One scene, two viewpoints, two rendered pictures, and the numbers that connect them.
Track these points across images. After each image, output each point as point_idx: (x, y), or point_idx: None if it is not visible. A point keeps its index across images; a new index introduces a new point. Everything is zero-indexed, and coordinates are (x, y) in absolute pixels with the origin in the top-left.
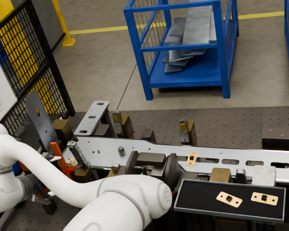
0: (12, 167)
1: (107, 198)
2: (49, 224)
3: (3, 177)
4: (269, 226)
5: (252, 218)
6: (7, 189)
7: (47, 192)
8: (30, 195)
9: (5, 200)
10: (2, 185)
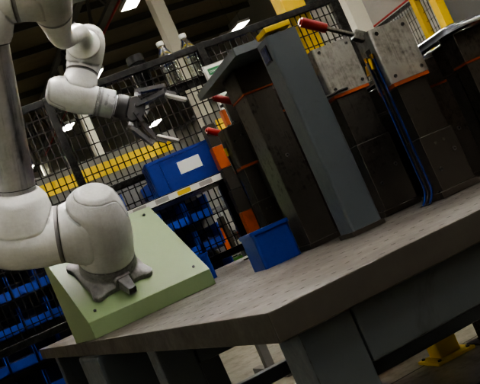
0: (91, 67)
1: None
2: (245, 262)
3: (74, 69)
4: (355, 152)
5: (223, 66)
6: (72, 81)
7: (253, 217)
8: (109, 106)
9: (65, 88)
10: (68, 75)
